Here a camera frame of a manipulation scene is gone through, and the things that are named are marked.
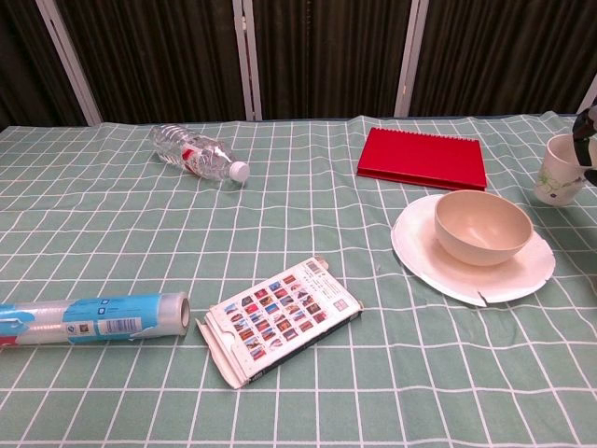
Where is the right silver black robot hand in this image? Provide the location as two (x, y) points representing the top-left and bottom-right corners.
(571, 105), (597, 186)

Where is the white floral mug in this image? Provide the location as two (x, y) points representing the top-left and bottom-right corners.
(534, 133), (587, 206)

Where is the dark pleated screen panel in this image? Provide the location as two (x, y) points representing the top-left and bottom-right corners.
(0, 0), (88, 127)
(55, 0), (248, 125)
(251, 0), (414, 120)
(410, 0), (597, 118)

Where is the beige bowl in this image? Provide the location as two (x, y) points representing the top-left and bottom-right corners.
(434, 189), (534, 268)

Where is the red spiral notebook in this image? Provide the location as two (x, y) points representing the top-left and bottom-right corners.
(356, 127), (489, 191)

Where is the white paper plate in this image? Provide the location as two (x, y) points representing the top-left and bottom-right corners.
(390, 193), (556, 308)

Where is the white picture card box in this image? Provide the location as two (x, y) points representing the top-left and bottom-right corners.
(195, 258), (364, 388)

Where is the clear plastic water bottle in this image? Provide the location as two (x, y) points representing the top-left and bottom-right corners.
(149, 123), (251, 183)

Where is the green checked tablecloth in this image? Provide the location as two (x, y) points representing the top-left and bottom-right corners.
(0, 111), (597, 448)

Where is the cling film roll blue label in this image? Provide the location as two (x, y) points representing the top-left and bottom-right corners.
(0, 291), (191, 350)

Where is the white screen frame post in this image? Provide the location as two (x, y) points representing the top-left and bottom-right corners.
(35, 0), (103, 126)
(394, 0), (429, 118)
(231, 0), (263, 121)
(577, 77), (597, 116)

